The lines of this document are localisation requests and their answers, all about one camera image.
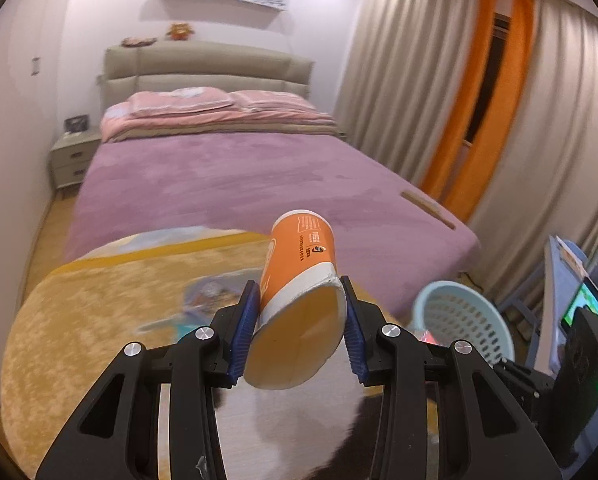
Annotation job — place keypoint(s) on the white wardrobe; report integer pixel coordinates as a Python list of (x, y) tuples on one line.
[(9, 160)]

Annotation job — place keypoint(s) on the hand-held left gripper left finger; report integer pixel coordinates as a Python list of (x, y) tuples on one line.
[(241, 330)]

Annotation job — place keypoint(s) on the orange plush toy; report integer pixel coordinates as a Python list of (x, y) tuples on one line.
[(180, 31)]

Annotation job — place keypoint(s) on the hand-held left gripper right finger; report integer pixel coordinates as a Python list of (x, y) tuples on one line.
[(354, 340)]

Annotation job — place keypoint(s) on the beige upholstered bed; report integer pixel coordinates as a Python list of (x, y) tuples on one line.
[(204, 70)]

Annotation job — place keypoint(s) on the small patterned cloth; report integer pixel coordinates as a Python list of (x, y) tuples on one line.
[(139, 41)]

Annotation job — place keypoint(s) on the orange curtain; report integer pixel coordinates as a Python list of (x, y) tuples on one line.
[(499, 135), (459, 85)]

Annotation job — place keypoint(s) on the orange paper cup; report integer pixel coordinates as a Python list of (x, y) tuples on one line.
[(294, 270)]

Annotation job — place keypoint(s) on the light blue plastic basket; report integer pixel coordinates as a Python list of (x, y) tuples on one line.
[(459, 310)]

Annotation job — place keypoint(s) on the purple bed cover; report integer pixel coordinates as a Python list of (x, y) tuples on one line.
[(229, 185)]

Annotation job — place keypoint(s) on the smartphone with green screen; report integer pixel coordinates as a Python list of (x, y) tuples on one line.
[(589, 305)]

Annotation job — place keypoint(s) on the white side table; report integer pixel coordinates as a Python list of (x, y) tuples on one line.
[(554, 285)]

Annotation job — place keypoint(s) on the yellow patterned round rug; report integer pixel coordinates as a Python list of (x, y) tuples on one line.
[(79, 335)]

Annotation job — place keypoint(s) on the grey nightstand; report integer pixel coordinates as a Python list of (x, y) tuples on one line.
[(71, 160)]

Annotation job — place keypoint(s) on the beige curtain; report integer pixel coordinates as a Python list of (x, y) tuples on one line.
[(394, 85), (564, 135)]

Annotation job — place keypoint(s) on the blue grey stool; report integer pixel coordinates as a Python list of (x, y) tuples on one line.
[(521, 315)]

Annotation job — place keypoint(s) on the dark window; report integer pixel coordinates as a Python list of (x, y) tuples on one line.
[(486, 85)]

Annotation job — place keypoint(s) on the pink pillow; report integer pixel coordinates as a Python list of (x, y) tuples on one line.
[(274, 100), (179, 102)]

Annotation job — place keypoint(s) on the wooden stick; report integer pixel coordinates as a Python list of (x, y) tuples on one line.
[(429, 210)]

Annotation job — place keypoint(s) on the small picture frame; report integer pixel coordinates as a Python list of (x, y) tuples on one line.
[(76, 124)]

